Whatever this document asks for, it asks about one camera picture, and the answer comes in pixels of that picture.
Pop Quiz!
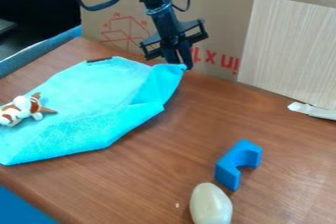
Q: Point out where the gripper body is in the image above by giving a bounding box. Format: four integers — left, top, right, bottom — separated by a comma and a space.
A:
138, 18, 210, 61

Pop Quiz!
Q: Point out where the cardboard box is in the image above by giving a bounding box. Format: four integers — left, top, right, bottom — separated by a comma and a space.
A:
77, 0, 336, 83

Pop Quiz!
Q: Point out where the light blue cloth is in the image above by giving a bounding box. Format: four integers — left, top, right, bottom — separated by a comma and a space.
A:
0, 56, 190, 167

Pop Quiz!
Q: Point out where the light wooden board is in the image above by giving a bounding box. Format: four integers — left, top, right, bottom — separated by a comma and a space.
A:
236, 0, 336, 110

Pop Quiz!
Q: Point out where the blue arch block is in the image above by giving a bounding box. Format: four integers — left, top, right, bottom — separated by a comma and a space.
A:
212, 138, 264, 193

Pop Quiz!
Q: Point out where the brown and white plush dog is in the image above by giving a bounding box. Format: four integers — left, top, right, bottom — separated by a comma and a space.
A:
0, 91, 60, 128

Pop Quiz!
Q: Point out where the white paper scrap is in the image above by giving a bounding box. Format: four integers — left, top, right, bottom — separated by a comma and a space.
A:
286, 100, 336, 122

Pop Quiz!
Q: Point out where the cream oval toy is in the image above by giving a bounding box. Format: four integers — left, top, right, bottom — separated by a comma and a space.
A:
188, 182, 234, 224

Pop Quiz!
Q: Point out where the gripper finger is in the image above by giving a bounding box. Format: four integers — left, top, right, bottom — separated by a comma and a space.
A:
177, 46, 196, 71
163, 48, 183, 65

